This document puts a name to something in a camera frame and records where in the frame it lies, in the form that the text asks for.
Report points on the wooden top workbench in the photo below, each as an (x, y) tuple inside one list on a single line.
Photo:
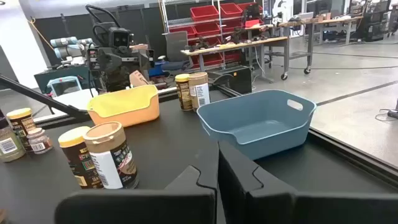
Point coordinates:
[(311, 21), (248, 42)]

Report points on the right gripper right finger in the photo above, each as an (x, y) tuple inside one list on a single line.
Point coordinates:
[(280, 208)]

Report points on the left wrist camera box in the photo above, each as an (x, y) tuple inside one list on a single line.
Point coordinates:
[(120, 38)]

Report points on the black diagonal frame strut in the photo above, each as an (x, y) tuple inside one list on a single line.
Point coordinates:
[(37, 96)]

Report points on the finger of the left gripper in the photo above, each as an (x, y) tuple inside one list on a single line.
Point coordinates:
[(113, 63), (132, 63)]

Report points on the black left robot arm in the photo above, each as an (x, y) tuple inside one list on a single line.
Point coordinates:
[(113, 84)]

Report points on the blue box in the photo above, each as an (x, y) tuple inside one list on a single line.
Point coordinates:
[(158, 68)]

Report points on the dark green cabinet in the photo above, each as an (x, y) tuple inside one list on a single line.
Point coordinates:
[(46, 77)]

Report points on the yellow plastic bin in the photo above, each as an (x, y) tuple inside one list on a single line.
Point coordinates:
[(124, 112)]

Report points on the black computer tower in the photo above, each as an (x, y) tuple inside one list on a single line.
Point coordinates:
[(233, 81)]

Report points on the light blue framed screen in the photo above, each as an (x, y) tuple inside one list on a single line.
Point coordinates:
[(63, 78)]

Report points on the black equipment rack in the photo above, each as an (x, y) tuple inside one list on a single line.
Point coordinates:
[(373, 25)]

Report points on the small cork stoppered glass jar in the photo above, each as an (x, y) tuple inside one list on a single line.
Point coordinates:
[(38, 143)]

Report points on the dark blue plastic bin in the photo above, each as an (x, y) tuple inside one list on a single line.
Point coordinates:
[(264, 143)]

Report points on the brown cardboard box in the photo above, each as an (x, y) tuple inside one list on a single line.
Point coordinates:
[(136, 79)]

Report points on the grey office chair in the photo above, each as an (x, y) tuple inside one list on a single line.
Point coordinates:
[(176, 45)]

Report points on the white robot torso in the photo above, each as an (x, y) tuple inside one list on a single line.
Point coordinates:
[(284, 9)]

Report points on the tan lid furikake jar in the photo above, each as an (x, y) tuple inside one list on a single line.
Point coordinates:
[(199, 93), (112, 161)]

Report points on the black lid green herb jar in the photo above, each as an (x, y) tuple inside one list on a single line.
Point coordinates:
[(11, 149)]

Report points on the yellow lid chili onion jar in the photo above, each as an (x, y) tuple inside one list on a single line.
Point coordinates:
[(21, 123), (76, 161), (184, 93)]

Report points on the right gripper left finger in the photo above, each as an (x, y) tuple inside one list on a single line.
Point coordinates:
[(140, 208)]

